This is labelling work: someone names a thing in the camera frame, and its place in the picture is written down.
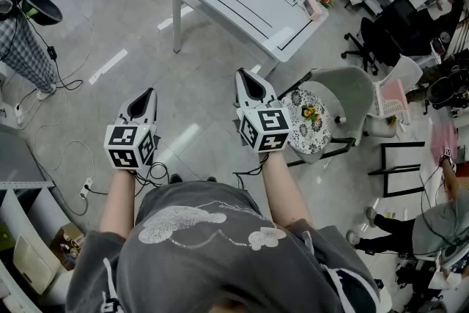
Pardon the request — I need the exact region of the white floor cable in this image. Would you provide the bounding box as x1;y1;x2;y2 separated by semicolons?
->
32;89;96;175

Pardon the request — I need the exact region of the pink digital timer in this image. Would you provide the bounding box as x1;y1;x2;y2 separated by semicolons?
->
303;0;324;21

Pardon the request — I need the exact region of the black floor cable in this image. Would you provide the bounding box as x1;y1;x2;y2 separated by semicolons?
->
12;0;84;111

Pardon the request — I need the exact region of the black shell chair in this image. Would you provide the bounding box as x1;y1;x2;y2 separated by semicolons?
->
21;0;64;27

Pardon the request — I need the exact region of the left hand-held gripper black cable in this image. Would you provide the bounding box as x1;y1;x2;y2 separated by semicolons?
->
128;161;170;192

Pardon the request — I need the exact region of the person's left forearm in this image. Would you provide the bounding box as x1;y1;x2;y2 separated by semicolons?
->
98;167;137;236

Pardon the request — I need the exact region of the open cardboard box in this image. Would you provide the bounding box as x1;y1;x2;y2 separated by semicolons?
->
49;222;86;270

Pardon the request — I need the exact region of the hand-held gripper black cable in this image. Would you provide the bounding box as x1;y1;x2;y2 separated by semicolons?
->
233;152;273;192
128;161;170;192

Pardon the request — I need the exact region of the black metal frame stand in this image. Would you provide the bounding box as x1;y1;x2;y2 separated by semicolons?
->
368;141;426;199

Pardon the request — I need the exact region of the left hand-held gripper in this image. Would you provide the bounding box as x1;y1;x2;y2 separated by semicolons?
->
103;86;162;170

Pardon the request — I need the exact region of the pink checked cloth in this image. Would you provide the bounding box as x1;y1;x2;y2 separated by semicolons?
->
429;119;459;163

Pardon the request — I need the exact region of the person's right forearm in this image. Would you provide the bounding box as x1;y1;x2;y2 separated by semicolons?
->
260;152;317;229

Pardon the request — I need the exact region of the white table with black lines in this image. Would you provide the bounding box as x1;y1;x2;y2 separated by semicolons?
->
165;0;329;80

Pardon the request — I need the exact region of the white chair with pink cushion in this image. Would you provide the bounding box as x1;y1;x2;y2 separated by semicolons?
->
366;54;424;139

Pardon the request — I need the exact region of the white shelving unit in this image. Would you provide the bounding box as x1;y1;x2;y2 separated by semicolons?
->
0;179;76;313

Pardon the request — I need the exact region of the grey shell chair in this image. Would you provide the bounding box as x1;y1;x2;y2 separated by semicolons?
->
278;65;378;168

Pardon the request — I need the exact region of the black office chair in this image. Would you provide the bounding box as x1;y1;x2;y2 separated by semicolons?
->
340;0;434;76

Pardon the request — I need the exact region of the right hand-held gripper black cable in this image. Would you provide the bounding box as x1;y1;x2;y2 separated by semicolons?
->
233;152;273;192

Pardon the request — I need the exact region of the cream perforated basket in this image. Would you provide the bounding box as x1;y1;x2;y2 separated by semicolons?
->
12;233;53;295

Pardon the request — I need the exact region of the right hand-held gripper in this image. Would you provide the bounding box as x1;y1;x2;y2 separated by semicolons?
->
233;67;295;155

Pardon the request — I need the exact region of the person's grey printed shirt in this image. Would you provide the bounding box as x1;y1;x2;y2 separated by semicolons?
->
65;181;382;313

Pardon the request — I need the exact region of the black white floral seat cushion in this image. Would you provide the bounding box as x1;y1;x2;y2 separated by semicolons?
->
281;89;333;155

